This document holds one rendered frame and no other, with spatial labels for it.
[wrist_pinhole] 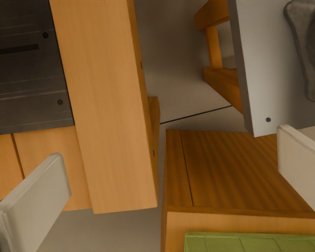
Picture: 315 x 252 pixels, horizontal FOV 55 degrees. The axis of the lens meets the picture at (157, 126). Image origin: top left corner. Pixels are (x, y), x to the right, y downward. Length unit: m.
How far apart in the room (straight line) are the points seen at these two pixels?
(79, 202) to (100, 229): 1.11
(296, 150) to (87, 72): 0.48
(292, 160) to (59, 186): 0.13
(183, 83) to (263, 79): 0.93
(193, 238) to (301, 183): 0.65
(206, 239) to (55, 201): 0.65
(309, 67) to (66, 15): 0.44
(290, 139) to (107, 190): 0.52
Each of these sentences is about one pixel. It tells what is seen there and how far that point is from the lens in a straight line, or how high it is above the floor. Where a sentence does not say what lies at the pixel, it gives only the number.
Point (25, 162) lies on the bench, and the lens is 0.70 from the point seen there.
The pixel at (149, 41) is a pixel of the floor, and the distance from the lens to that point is 1.48.
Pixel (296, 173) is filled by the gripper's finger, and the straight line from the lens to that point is 0.17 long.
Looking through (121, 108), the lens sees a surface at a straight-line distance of 0.59.
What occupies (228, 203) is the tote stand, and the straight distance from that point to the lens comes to 0.87.
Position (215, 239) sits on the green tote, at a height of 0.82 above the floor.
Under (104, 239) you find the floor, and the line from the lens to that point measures 1.84.
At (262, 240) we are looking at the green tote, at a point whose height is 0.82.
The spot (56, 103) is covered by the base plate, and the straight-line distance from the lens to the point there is 0.62.
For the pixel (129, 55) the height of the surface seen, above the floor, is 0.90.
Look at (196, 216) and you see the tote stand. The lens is 0.81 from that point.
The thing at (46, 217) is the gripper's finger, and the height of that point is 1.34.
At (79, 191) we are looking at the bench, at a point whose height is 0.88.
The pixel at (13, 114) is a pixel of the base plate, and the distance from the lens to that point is 0.66.
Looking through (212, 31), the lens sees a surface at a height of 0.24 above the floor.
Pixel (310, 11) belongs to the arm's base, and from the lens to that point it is 0.59.
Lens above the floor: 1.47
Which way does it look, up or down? 75 degrees down
